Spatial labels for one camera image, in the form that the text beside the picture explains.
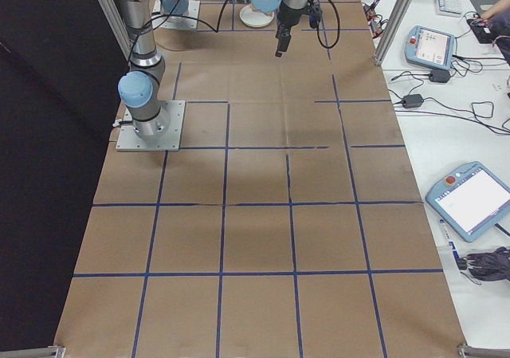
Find dark purple garment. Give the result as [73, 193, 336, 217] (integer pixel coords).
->
[488, 14, 510, 62]

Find black power strip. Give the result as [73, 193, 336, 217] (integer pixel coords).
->
[466, 13, 497, 45]

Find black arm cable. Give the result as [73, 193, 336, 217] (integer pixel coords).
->
[137, 0, 343, 49]

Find white round plate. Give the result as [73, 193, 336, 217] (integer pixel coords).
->
[239, 3, 276, 29]

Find aluminium extrusion post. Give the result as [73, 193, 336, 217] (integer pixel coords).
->
[372, 0, 424, 67]

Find grey blue teach pendant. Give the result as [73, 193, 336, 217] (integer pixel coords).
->
[425, 160, 510, 243]
[404, 25, 457, 72]

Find black frame cover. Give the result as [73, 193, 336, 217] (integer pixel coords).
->
[0, 0, 132, 353]

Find metal bar frame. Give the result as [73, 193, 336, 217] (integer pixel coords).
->
[85, 0, 135, 62]

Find aluminium corner bracket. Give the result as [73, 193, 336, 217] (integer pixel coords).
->
[457, 343, 510, 358]
[0, 344, 65, 358]

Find white square base plate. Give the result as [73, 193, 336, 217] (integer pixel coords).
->
[115, 100, 187, 152]
[152, 0, 200, 30]

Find white marker pen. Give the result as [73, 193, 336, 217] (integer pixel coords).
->
[439, 217, 459, 258]

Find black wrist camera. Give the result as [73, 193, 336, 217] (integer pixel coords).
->
[306, 0, 324, 30]

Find dark purple folded umbrella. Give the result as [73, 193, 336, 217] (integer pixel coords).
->
[457, 246, 510, 283]

